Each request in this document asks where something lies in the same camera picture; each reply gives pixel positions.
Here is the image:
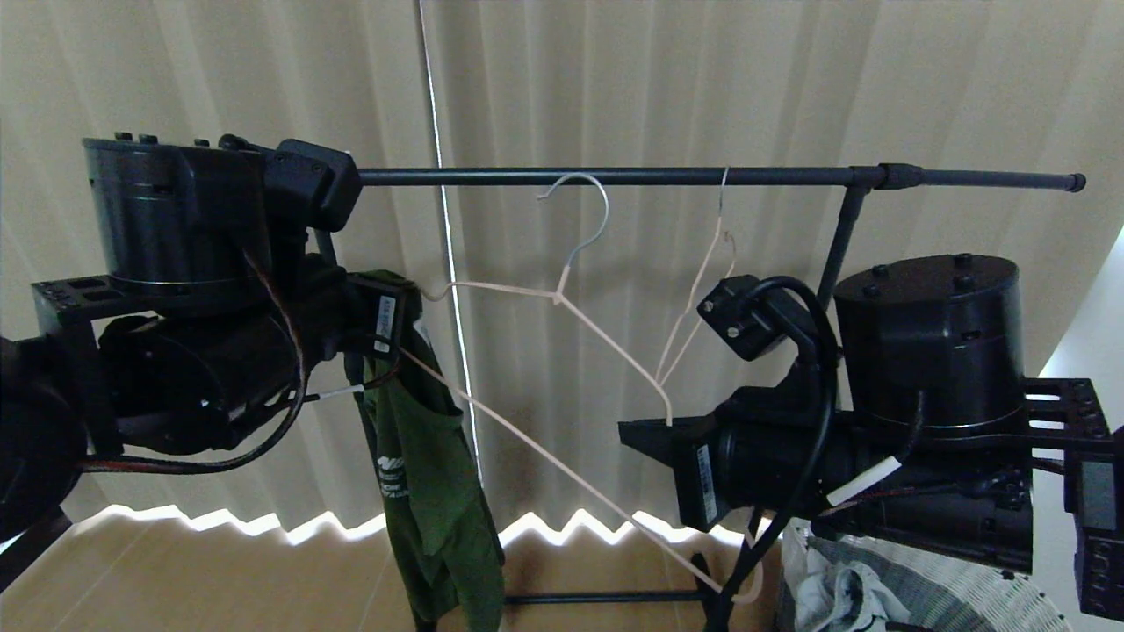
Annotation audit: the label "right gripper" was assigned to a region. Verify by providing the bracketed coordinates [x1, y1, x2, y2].
[672, 386, 1036, 577]

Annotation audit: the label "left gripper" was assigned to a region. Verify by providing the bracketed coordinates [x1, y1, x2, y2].
[97, 263, 423, 456]

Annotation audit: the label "green long-sleeved shirt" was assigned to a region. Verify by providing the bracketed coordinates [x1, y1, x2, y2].
[355, 271, 507, 632]

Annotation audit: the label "pink clothes hanger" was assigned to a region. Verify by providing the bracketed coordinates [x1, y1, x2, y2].
[653, 166, 739, 388]
[395, 172, 766, 607]

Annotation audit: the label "white laundry basket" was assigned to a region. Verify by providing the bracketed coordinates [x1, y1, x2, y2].
[773, 518, 1074, 632]

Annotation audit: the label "black clothes rack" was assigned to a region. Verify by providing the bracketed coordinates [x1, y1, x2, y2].
[312, 162, 1088, 632]

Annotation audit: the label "pale grey shorts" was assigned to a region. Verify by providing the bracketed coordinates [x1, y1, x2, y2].
[781, 525, 915, 632]

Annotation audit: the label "beige curtain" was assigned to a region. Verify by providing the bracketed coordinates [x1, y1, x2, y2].
[0, 0, 1124, 547]

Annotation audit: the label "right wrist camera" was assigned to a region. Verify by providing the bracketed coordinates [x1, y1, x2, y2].
[695, 274, 846, 415]

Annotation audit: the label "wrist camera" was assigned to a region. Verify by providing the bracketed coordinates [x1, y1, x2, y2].
[220, 133, 363, 234]
[695, 274, 846, 415]

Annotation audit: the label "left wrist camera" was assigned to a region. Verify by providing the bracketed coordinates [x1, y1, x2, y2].
[220, 133, 363, 234]

